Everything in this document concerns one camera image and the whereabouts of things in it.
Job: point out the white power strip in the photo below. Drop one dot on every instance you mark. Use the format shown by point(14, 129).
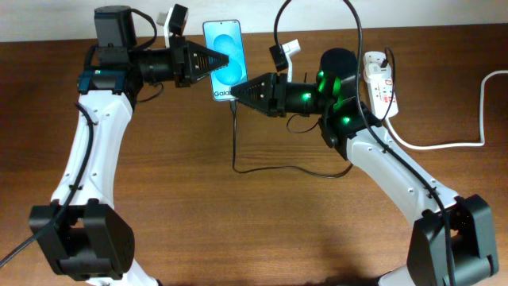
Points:
point(381, 93)

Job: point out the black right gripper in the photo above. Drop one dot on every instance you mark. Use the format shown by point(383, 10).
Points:
point(275, 103)

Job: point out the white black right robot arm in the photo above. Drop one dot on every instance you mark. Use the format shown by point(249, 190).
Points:
point(453, 238)

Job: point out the white charger plug adapter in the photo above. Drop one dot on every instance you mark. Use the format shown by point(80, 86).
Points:
point(376, 71)

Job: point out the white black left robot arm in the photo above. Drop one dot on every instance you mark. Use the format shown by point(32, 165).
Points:
point(79, 232)

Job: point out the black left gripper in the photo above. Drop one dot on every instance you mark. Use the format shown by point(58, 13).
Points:
point(180, 49)

